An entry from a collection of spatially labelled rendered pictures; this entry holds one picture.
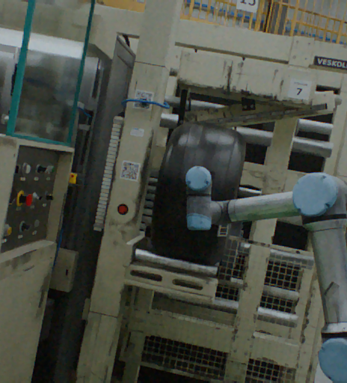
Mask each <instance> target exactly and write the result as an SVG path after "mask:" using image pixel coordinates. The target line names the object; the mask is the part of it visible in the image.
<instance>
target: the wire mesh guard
mask: <svg viewBox="0 0 347 383"><path fill-rule="evenodd" d="M229 239H230V240H232V242H233V240H234V241H237V242H238V243H239V242H244V243H249V244H254V245H257V246H258V245H260V246H264V248H270V249H271V248H272V249H277V250H280V251H283V252H284V251H288V252H289V253H290V252H292V253H296V254H302V257H303V255H307V256H308V257H309V259H310V257H313V252H309V251H301V250H297V249H292V248H285V247H281V245H273V244H269V243H265V242H258V241H254V240H249V239H243V238H239V237H235V236H231V235H230V238H229ZM283 252H282V255H283ZM301 260H302V258H301ZM136 288H137V287H136V286H133V288H132V296H131V300H130V304H129V308H128V313H127V317H126V324H125V330H124V334H123V342H122V346H121V351H120V354H119V358H118V360H119V361H125V362H129V363H133V364H139V365H142V366H146V367H149V368H153V369H157V370H162V371H165V372H170V373H176V374H180V375H183V376H190V378H193V379H200V380H204V381H207V382H213V383H234V382H231V380H235V379H230V382H228V381H225V379H228V378H224V377H222V378H224V380H220V379H214V378H213V377H211V378H210V377H206V376H204V375H201V374H200V372H201V371H198V372H199V374H196V373H194V371H193V372H192V373H190V372H187V371H183V370H182V368H183V367H181V370H176V369H175V367H174V369H173V367H166V366H163V362H164V359H163V362H160V361H158V359H157V362H160V363H162V365H159V364H157V363H156V364H152V363H151V361H152V360H150V363H149V362H146V361H145V360H144V361H139V356H137V357H138V360H135V359H133V356H136V355H134V352H133V356H132V358H129V359H128V358H124V357H123V353H124V351H125V346H126V342H128V341H126V338H127V334H128V330H131V329H129V322H131V318H133V316H132V309H133V305H135V304H134V300H135V294H136V293H139V291H138V292H136ZM139 294H142V293H139ZM319 308H320V311H319V314H318V315H319V318H318V321H317V326H316V333H312V332H308V329H307V331H304V330H302V327H301V329H297V328H294V332H295V329H297V330H301V331H304V332H308V333H312V334H315V337H314V339H312V340H314V341H313V345H312V347H313V348H312V352H311V357H310V364H305V365H309V368H308V371H305V372H308V373H307V377H305V378H307V379H305V382H306V383H310V378H311V374H312V371H313V363H314V358H315V355H316V347H317V343H318V340H319V336H320V332H321V327H322V321H323V316H324V313H323V306H322V303H321V307H319ZM202 373H204V372H202ZM205 374H207V372H205ZM212 375H215V374H213V373H212ZM215 376H218V377H221V376H220V375H219V373H218V375H215ZM302 377H304V376H302Z"/></svg>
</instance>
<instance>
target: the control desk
mask: <svg viewBox="0 0 347 383"><path fill-rule="evenodd" d="M74 151H75V148H73V147H68V146H63V145H57V144H49V143H43V142H39V141H34V140H30V139H24V138H15V137H10V136H6V135H2V134H0V383H31V377H32V373H33V368H34V359H36V355H37V347H38V341H39V337H40V329H41V325H42V322H43V316H44V310H45V306H46V298H47V293H48V288H49V285H50V280H51V276H52V267H53V263H54V258H55V250H56V246H57V243H55V242H56V241H58V238H59V233H60V229H61V220H62V216H63V212H64V204H65V199H66V194H67V190H68V187H67V186H69V181H70V173H71V168H72V164H73V156H74Z"/></svg>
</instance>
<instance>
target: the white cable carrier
mask: <svg viewBox="0 0 347 383"><path fill-rule="evenodd" d="M114 119H119V120H124V118H122V117H118V116H115V117H114ZM121 125H122V126H121ZM113 127H115V128H112V131H114V132H111V134H112V135H111V140H110V142H111V143H110V144H109V146H111V147H109V150H111V151H108V156H107V157H108V158H107V163H106V165H107V166H105V169H108V170H105V174H104V178H103V180H105V181H103V182H102V184H105V185H102V186H101V193H100V195H101V196H100V197H99V199H100V201H99V203H101V204H98V207H100V208H97V211H98V212H97V213H96V214H97V216H96V218H98V219H96V220H95V222H97V224H96V225H100V226H105V220H106V215H107V210H108V202H109V201H107V200H109V197H110V193H111V190H109V189H111V186H110V185H112V182H113V179H112V178H113V177H114V172H115V167H116V164H115V163H117V160H116V159H117V156H118V151H119V149H117V148H119V146H120V145H119V143H120V139H121V134H122V133H121V132H122V128H123V123H120V122H114V123H113ZM109 154H111V155H109ZM115 155H116V156H115ZM102 192H104V193H102Z"/></svg>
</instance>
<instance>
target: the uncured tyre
mask: <svg viewBox="0 0 347 383"><path fill-rule="evenodd" d="M245 154H246V141H245V139H244V138H243V137H242V134H241V133H239V132H238V131H236V130H234V129H231V128H226V127H222V126H213V125H209V124H205V123H201V122H196V121H187V122H185V123H184V124H182V125H181V126H179V127H177V128H175V129H174V130H173V131H172V133H171V137H170V139H169V142H168V145H167V149H166V151H165V153H164V155H163V158H162V163H161V167H160V170H159V176H158V180H157V184H156V192H155V197H154V203H153V208H152V216H151V225H150V241H151V245H153V247H154V248H155V249H156V251H157V253H158V254H164V255H169V256H172V257H180V258H183V259H187V260H194V261H195V262H199V263H205V264H209V265H215V264H217V263H219V262H221V261H222V259H223V256H224V253H225V251H226V249H227V243H228V239H229V238H230V231H231V227H232V225H230V229H228V233H227V237H218V229H219V225H215V224H211V228H210V229H209V230H189V229H188V228H187V218H186V216H187V184H186V181H185V177H186V174H187V173H188V170H189V169H191V168H193V167H197V166H200V167H203V168H208V169H209V170H210V171H214V173H215V175H214V180H213V181H212V188H211V190H212V191H213V192H214V194H213V196H211V201H217V202H221V201H227V200H237V195H238V191H239V183H240V179H241V176H242V172H243V167H244V163H245Z"/></svg>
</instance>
